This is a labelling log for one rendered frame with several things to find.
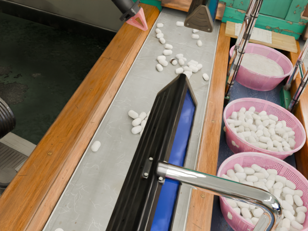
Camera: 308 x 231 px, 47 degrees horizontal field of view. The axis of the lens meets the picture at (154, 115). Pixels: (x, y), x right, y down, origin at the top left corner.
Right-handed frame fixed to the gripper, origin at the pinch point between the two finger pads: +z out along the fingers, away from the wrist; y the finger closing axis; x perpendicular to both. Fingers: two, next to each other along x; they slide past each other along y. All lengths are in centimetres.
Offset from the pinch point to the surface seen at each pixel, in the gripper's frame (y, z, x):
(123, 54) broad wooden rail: -6.2, 2.0, 10.8
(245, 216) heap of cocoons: -63, 41, -19
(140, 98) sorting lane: -26.8, 12.8, 5.0
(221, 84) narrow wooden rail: -9.2, 31.1, -13.6
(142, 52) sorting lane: 2.9, 7.6, 9.4
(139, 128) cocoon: -43.5, 14.7, 1.1
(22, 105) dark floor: 34, -2, 114
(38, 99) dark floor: 43, 2, 110
